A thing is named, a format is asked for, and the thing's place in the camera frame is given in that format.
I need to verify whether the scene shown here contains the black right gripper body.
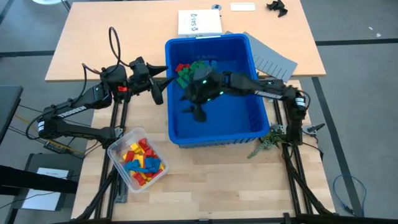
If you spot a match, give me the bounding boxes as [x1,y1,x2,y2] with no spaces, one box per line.
[192,86,218,106]

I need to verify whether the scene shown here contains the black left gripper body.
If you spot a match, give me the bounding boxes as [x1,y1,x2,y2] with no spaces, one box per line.
[126,76,156,94]

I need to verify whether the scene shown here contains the large blue plastic bin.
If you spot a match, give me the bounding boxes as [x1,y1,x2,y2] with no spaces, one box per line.
[164,33,271,149]

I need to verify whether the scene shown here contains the potted succulent plant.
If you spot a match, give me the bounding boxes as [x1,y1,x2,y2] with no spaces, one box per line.
[247,124,289,160]

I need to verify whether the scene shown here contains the clear plastic block container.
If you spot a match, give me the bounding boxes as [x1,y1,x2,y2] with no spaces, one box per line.
[107,126,170,194]

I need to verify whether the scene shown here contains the long grey slotted divider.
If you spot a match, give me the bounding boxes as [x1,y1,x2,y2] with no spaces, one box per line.
[243,30,299,82]

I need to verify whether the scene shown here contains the grey arm base clamp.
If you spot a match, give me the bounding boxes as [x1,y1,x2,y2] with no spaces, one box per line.
[303,123,326,135]

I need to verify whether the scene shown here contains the white printed paper sheet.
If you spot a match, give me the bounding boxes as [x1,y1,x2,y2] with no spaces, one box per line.
[177,9,223,38]

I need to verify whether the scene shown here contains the white rectangular pad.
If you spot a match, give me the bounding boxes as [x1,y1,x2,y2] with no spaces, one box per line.
[229,2,256,12]

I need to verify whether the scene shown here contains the black circuit board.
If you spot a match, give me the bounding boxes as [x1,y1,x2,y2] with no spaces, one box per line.
[42,136,77,156]

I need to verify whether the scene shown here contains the black hex key holder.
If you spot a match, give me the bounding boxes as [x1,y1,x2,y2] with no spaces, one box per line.
[115,174,129,203]

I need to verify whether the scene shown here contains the black plastic gripper part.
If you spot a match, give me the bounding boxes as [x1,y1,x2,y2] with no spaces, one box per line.
[266,0,289,18]

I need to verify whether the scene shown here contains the white round object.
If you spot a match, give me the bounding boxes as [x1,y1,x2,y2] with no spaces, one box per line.
[32,0,63,6]

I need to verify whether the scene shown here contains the black flat case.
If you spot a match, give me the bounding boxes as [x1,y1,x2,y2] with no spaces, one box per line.
[12,152,78,212]

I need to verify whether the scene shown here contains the black side table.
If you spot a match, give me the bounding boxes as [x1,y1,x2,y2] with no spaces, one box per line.
[0,85,24,146]

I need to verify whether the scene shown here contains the black beam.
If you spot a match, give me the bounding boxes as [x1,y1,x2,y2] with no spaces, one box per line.
[0,164,79,195]

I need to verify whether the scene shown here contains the plain white paper sheet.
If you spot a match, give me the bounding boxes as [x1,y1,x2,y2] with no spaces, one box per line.
[21,167,70,212]

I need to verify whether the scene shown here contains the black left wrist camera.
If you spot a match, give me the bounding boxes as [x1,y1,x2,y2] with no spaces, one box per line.
[129,56,150,78]

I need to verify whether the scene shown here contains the black left camera cable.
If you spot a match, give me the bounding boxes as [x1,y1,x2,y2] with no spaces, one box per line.
[81,26,133,82]

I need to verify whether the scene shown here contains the blue coiled cable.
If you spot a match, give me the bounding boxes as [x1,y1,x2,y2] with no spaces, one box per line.
[332,174,368,216]

